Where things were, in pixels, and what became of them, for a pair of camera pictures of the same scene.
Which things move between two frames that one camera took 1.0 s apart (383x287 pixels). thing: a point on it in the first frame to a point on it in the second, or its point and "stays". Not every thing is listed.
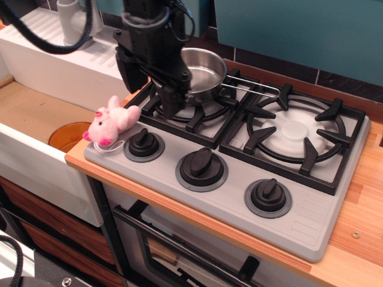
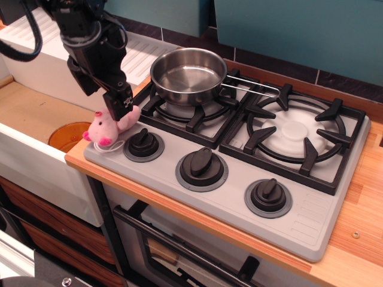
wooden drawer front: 34,205 stays
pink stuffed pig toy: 108,122 stays
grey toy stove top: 276,164 stays
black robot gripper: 157,42 to 102,51
